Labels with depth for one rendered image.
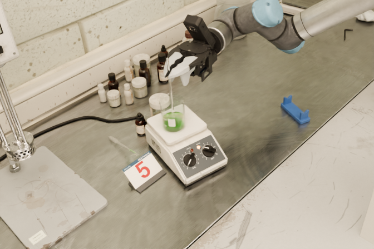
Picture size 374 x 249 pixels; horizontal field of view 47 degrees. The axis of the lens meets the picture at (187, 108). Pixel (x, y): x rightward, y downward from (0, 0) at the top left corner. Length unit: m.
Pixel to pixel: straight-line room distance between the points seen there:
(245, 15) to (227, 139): 0.33
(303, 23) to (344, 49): 0.46
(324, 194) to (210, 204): 0.27
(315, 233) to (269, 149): 0.28
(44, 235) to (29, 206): 0.10
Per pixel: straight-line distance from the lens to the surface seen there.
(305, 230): 1.01
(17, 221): 1.10
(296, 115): 1.28
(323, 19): 1.19
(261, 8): 1.14
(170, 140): 1.07
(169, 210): 1.03
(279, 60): 1.54
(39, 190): 1.14
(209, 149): 1.08
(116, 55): 1.45
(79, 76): 1.39
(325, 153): 1.19
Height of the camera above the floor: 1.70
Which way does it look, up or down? 37 degrees down
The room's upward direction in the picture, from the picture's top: 4 degrees counter-clockwise
